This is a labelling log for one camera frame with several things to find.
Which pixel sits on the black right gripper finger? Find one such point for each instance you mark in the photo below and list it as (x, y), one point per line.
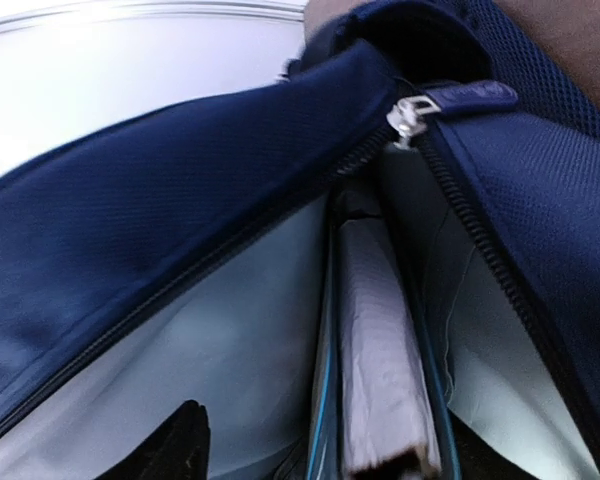
(177, 450)

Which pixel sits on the navy blue student backpack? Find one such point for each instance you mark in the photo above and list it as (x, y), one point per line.
(181, 255)

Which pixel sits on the teal Humor hardcover book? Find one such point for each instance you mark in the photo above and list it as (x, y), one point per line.
(378, 411)

